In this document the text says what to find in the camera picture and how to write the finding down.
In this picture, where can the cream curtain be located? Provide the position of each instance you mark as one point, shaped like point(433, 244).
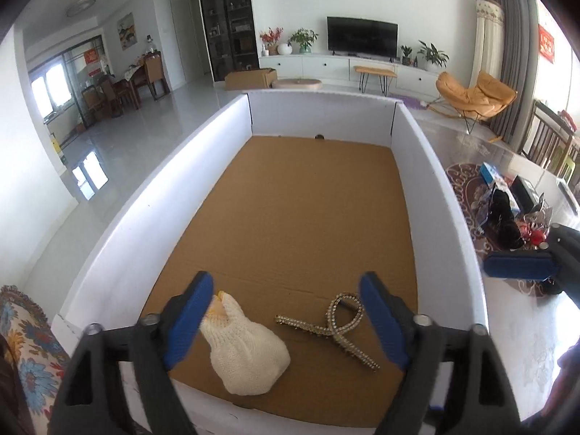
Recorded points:
point(489, 40)

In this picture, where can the brown cardboard box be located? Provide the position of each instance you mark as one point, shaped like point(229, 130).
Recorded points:
point(249, 80)

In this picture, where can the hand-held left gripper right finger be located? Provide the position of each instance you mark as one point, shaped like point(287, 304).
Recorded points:
point(383, 321)

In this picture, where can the white box with cardboard bottom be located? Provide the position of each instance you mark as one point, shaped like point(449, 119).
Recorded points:
point(294, 213)

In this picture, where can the dark wooden chair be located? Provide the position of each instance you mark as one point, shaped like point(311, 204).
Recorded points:
point(543, 131)

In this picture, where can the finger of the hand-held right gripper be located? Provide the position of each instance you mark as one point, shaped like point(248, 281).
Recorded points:
point(516, 266)

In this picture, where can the black display cabinet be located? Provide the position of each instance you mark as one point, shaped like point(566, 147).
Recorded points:
point(226, 18)

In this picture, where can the wooden dining table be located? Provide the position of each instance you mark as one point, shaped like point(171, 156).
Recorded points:
point(133, 72)

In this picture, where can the rhinestone hair clip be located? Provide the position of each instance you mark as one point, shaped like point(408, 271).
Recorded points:
point(301, 325)

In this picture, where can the white round vase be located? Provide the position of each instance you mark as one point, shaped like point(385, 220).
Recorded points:
point(284, 49)

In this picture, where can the floral cloth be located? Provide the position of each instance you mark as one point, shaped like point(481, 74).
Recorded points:
point(31, 362)

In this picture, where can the black television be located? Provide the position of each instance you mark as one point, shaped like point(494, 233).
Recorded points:
point(362, 36)

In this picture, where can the grey curtain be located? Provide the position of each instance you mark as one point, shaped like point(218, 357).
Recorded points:
point(514, 54)

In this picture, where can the blue carton box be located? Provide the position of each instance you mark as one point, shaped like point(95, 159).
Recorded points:
point(491, 172)

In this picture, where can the large leafy potted plant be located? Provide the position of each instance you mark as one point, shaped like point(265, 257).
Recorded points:
point(432, 54)

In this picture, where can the white television cabinet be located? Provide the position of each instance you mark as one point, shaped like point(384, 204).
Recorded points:
point(326, 65)

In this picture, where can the glass sliding door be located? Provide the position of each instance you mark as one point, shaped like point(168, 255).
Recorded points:
point(72, 86)

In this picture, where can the green potted plant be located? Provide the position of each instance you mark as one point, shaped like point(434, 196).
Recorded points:
point(303, 38)

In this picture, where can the purple floor mat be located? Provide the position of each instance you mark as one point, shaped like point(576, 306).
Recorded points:
point(405, 99)

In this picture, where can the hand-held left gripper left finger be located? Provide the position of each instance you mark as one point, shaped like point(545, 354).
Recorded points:
point(190, 321)

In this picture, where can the red flower plant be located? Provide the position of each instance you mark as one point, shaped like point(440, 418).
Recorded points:
point(271, 36)

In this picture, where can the white knitted pouch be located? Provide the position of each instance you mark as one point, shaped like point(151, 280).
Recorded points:
point(244, 353)

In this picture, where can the framed wall painting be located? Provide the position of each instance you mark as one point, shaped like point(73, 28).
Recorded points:
point(127, 31)

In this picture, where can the white door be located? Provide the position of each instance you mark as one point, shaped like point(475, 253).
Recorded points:
point(183, 40)

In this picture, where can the pink round cushion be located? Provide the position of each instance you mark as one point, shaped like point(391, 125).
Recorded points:
point(297, 84)

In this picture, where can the black bag on table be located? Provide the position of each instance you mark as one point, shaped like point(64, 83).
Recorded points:
point(503, 217)

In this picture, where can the red wall poster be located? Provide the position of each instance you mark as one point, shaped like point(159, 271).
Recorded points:
point(547, 43)

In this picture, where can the black carton box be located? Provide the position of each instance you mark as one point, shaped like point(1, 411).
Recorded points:
point(525, 190)

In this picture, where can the wooden bench with black legs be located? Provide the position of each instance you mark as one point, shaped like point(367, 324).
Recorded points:
point(375, 70)

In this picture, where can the round ceiling lamp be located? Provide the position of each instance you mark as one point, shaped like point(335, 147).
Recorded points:
point(81, 7)

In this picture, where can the orange lounge chair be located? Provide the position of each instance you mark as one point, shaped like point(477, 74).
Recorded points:
point(471, 95)

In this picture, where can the small potted plant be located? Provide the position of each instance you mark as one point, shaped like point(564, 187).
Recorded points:
point(406, 54)

